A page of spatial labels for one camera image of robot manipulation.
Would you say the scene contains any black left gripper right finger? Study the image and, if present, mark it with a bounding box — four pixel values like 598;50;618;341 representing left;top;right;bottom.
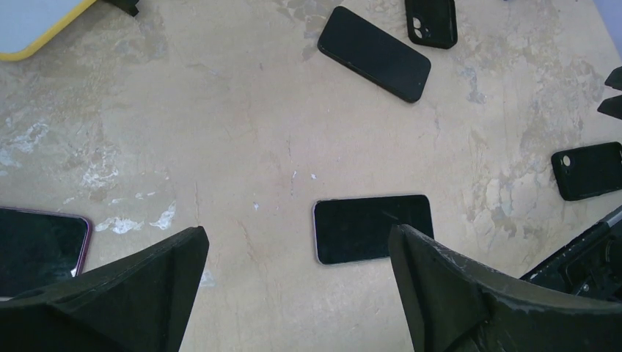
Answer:
388;225;621;351

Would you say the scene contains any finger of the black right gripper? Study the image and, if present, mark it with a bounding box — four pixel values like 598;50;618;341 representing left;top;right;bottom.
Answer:
604;67;622;91
597;95;622;120

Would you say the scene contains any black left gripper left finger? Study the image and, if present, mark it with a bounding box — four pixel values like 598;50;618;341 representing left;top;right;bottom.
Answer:
1;227;209;351

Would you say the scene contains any silver-edged black-screen phone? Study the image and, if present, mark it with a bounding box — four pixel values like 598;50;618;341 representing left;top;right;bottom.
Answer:
312;194;433;265

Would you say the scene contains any black phone case with cutout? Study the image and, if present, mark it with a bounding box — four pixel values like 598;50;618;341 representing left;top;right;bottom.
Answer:
405;0;458;49

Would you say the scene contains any black phone case at right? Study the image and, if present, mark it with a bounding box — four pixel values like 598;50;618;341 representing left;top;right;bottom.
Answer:
551;142;621;201

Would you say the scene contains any purple-edged black phone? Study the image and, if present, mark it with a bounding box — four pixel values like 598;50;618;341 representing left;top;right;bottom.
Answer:
1;207;92;300

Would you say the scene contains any black whiteboard foot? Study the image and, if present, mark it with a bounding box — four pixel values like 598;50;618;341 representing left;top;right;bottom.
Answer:
104;0;139;17

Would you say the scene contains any yellow-framed whiteboard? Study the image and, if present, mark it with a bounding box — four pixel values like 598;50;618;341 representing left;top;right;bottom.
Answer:
1;0;95;62

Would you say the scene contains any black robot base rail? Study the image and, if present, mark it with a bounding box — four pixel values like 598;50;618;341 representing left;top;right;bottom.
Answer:
521;208;621;303

